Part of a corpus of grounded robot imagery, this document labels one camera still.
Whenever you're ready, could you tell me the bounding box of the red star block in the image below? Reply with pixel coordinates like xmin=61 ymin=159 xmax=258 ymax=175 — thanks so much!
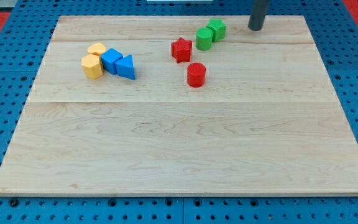
xmin=171 ymin=37 xmax=193 ymax=63

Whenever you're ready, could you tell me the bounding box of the green star block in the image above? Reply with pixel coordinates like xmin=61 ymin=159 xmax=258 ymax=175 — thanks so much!
xmin=206 ymin=18 xmax=226 ymax=42

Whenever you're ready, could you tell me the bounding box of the red cylinder block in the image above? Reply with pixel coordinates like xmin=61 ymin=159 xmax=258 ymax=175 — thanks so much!
xmin=187 ymin=62 xmax=206 ymax=88

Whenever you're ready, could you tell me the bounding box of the blue triangle block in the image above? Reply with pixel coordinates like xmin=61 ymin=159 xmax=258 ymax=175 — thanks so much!
xmin=115 ymin=55 xmax=135 ymax=80

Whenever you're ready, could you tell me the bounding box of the green cylinder block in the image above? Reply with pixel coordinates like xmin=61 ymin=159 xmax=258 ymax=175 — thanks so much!
xmin=196 ymin=27 xmax=213 ymax=51

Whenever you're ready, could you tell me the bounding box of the blue cube block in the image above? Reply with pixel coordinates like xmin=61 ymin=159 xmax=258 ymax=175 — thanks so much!
xmin=101 ymin=48 xmax=123 ymax=75

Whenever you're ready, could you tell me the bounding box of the wooden board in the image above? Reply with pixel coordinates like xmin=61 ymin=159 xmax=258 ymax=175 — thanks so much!
xmin=0 ymin=16 xmax=358 ymax=197

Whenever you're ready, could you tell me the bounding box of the yellow hexagon block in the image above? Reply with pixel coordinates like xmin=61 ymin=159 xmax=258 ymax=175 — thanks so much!
xmin=81 ymin=54 xmax=104 ymax=80

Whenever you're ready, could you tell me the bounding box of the yellow heart block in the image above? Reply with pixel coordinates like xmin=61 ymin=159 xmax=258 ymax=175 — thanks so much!
xmin=87 ymin=43 xmax=106 ymax=56

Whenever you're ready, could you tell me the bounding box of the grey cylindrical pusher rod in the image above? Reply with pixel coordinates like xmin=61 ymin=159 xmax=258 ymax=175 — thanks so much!
xmin=248 ymin=0 xmax=270 ymax=31

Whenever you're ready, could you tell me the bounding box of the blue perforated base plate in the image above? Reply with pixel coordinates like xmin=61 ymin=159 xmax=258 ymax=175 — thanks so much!
xmin=0 ymin=0 xmax=358 ymax=223

